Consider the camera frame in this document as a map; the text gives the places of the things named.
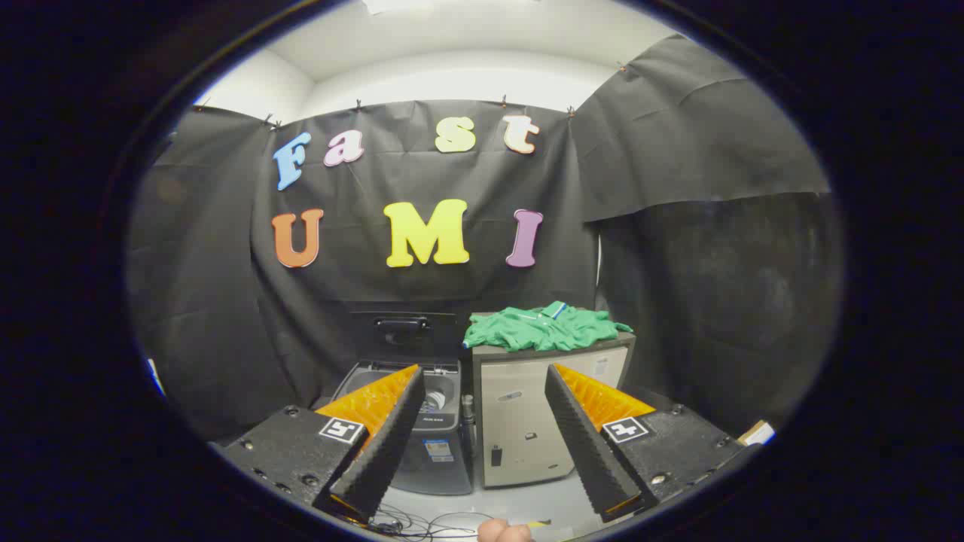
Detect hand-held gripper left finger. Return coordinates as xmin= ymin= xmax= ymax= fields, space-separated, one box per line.
xmin=222 ymin=364 xmax=427 ymax=525

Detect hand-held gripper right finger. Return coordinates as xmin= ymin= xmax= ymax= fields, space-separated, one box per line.
xmin=544 ymin=364 xmax=746 ymax=524

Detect grey washing machine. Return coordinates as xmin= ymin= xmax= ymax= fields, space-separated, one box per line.
xmin=331 ymin=360 xmax=477 ymax=496

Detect green polo shirt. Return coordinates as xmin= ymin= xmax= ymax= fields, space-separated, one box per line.
xmin=462 ymin=300 xmax=635 ymax=354

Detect beige cabinet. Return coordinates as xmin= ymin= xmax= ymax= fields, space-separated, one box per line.
xmin=470 ymin=331 xmax=638 ymax=489

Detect black backdrop cloth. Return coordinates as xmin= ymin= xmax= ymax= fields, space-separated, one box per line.
xmin=127 ymin=34 xmax=844 ymax=445

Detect tan and white box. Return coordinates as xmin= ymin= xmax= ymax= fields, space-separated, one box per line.
xmin=737 ymin=419 xmax=777 ymax=447

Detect thin black cables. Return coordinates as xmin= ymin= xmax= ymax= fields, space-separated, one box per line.
xmin=368 ymin=506 xmax=499 ymax=540

